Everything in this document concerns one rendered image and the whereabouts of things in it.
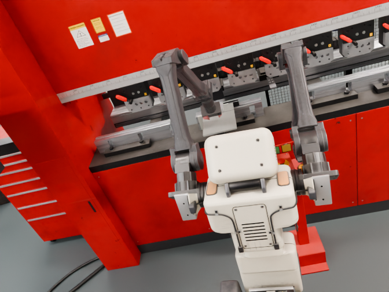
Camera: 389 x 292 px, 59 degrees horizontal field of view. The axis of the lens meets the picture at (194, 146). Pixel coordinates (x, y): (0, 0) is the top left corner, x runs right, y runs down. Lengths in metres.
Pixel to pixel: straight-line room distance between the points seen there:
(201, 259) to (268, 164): 1.59
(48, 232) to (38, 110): 1.46
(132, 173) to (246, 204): 1.22
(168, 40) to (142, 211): 1.16
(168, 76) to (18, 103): 0.96
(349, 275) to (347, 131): 0.84
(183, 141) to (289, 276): 0.64
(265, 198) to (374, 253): 1.47
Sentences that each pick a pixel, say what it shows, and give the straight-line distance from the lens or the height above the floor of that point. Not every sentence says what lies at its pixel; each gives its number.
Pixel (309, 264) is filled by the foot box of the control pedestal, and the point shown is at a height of 0.02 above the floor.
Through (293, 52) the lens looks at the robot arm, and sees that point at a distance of 1.30.
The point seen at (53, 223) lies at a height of 0.25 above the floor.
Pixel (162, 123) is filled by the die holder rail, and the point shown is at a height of 0.97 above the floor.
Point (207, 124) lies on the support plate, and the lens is 1.86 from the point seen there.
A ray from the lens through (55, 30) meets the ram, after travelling 1.93.
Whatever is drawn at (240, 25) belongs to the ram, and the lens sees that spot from 1.80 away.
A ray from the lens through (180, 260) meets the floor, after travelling 2.56.
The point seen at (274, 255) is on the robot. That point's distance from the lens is 1.28.
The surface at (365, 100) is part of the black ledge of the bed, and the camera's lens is 2.06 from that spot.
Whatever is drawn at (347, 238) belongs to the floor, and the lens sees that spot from 2.47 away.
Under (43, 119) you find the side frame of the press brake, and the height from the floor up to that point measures 1.30.
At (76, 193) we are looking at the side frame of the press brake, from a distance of 2.21.
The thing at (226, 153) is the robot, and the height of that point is 1.35.
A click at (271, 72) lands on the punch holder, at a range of 1.90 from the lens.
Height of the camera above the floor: 1.97
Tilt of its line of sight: 34 degrees down
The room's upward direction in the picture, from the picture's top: 20 degrees counter-clockwise
